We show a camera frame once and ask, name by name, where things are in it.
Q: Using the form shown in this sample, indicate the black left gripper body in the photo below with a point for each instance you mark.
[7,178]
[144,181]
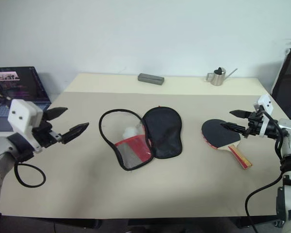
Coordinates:
[44,136]

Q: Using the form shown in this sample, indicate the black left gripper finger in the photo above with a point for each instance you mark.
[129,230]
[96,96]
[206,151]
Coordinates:
[55,112]
[75,132]

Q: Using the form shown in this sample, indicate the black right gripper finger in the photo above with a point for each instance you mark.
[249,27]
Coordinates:
[240,113]
[234,127]

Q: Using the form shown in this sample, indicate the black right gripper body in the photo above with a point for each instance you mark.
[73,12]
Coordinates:
[254,123]

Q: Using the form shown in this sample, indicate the black table tennis paddle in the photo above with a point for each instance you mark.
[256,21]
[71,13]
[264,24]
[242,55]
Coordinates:
[214,136]

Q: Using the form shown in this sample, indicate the black red paddle case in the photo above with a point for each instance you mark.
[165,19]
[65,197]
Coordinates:
[165,136]

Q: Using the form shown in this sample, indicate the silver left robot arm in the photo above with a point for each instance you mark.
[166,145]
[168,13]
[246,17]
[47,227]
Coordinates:
[0,155]

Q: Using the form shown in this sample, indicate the small metal watering can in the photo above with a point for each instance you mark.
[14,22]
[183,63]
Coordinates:
[218,78]

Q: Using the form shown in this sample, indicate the open laptop computer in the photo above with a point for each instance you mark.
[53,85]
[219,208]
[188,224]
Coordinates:
[21,82]

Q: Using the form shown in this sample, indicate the grey rectangular box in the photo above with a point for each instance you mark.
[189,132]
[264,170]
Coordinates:
[150,78]

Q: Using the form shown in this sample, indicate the beige table cover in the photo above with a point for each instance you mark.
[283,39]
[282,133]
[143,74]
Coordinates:
[160,191]

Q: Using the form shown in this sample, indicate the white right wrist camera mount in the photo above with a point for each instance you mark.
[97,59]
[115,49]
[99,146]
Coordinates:
[266,102]

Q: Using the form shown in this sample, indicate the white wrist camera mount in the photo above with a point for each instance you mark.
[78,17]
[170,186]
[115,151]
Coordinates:
[266,102]
[20,117]

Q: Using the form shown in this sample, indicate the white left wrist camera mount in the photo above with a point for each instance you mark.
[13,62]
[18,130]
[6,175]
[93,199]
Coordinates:
[20,117]

